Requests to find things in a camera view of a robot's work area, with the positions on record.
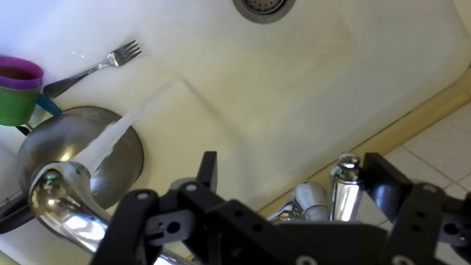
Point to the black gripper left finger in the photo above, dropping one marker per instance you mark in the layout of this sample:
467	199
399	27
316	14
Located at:
132	221

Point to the chrome faucet valve body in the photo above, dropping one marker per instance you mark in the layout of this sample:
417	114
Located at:
311	201

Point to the metal sink drain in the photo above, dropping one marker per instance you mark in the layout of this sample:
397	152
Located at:
263	8

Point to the white porcelain sink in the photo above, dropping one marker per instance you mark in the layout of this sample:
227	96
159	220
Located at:
274	98

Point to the metal fork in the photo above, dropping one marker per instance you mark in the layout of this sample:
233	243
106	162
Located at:
93	68

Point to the blue plastic utensil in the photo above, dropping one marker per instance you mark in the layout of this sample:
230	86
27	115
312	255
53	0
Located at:
49	105

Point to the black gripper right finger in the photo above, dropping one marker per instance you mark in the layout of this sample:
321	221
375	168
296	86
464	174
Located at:
417	221

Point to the green purple plastic cup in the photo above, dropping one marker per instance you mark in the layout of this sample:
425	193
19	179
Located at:
16	93

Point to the water stream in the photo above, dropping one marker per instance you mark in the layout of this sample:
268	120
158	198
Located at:
118	133

